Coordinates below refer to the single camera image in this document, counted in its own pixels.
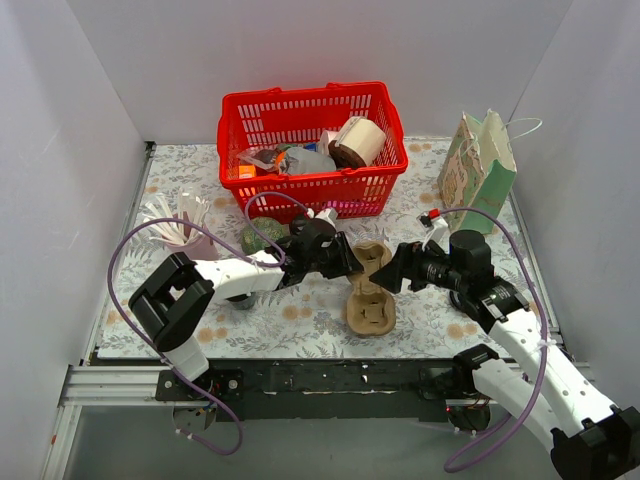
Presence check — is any floral patterned table mat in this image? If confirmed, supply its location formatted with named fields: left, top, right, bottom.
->
left=97, top=137, right=559, bottom=360

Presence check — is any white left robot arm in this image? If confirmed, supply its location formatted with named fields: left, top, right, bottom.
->
left=128, top=218, right=364, bottom=400

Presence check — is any orange snack box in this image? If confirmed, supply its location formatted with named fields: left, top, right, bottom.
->
left=238, top=164, right=257, bottom=179

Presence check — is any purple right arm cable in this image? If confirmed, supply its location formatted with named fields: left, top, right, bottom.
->
left=439, top=207, right=551, bottom=474

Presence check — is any green netted melon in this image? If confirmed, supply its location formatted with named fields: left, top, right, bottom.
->
left=240, top=217, right=289, bottom=255

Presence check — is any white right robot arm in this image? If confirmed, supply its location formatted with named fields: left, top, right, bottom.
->
left=370, top=230, right=639, bottom=479

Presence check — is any green illustrated paper bag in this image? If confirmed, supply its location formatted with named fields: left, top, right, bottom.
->
left=437, top=110, right=517, bottom=235

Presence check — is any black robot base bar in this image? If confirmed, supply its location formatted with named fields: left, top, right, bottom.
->
left=155, top=359, right=496, bottom=430

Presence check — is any red plastic shopping basket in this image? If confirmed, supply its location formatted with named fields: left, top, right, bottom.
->
left=217, top=82, right=409, bottom=223

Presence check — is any pink cup of straws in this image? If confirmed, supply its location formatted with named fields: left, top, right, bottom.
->
left=143, top=190, right=219, bottom=260

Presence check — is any brown cardboard cup carrier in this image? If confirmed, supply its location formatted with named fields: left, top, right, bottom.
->
left=346, top=241, right=396, bottom=337

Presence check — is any grey foil pouch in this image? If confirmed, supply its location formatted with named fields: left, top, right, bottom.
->
left=277, top=147, right=336, bottom=175

